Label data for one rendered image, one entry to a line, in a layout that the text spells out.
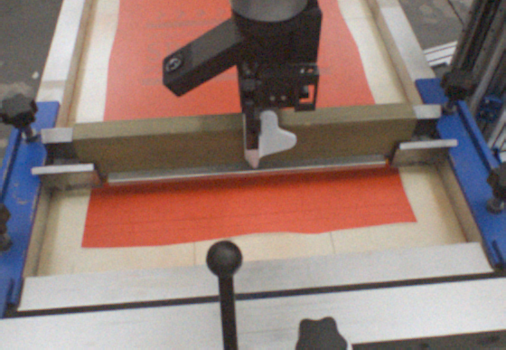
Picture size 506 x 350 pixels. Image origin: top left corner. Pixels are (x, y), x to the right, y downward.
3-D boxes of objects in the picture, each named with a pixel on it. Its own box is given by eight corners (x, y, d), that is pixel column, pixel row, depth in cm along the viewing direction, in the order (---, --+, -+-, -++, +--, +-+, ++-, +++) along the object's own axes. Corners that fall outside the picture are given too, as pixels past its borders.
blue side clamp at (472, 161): (405, 108, 78) (416, 73, 73) (436, 107, 79) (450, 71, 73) (477, 288, 59) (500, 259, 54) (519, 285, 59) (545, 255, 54)
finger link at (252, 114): (260, 156, 57) (259, 89, 51) (247, 157, 57) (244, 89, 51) (257, 132, 61) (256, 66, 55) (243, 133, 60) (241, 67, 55)
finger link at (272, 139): (295, 179, 61) (299, 114, 55) (247, 183, 61) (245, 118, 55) (292, 163, 64) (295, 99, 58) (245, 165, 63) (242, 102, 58)
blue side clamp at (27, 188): (36, 132, 75) (21, 97, 70) (70, 129, 75) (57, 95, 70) (-13, 329, 56) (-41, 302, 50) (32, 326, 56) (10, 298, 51)
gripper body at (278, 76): (314, 118, 56) (327, 24, 47) (236, 122, 55) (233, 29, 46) (304, 71, 61) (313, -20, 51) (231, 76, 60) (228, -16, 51)
